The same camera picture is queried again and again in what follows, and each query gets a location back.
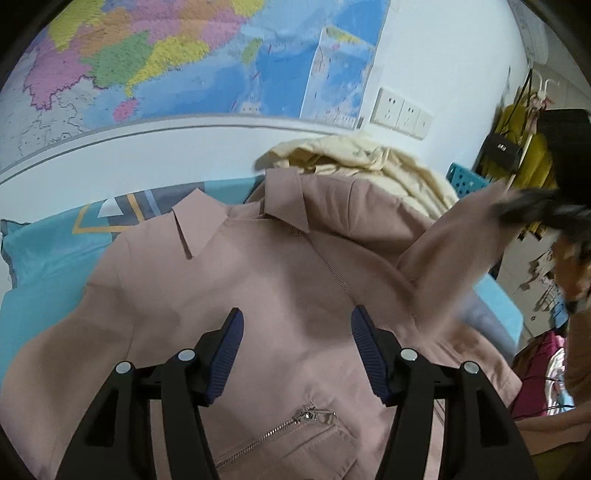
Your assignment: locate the pink zip jacket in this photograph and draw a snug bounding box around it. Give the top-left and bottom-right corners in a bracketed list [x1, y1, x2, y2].
[1, 169, 521, 479]

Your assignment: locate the yellow hanging garment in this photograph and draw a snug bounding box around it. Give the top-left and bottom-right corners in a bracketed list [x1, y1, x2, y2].
[479, 102, 560, 236]

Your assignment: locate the black small hanging bag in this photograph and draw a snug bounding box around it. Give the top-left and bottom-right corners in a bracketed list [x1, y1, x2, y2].
[483, 133, 522, 173]

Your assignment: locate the teal perforated plastic basket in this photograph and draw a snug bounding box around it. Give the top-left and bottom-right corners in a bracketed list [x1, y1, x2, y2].
[446, 163, 489, 199]

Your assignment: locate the teal grey patterned bedsheet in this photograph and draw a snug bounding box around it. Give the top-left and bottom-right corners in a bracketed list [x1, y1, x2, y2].
[0, 174, 525, 384]

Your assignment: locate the cream yellow garment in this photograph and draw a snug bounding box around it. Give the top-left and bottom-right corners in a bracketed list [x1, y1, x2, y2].
[256, 135, 459, 220]

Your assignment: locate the white bed headboard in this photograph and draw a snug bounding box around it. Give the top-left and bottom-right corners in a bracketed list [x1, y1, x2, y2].
[1, 115, 346, 221]

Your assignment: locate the white wall socket panel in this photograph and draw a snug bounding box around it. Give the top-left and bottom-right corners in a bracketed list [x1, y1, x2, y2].
[370, 87, 434, 140]

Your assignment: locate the wall map poster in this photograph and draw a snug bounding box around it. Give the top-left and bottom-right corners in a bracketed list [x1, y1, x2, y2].
[1, 0, 389, 169]

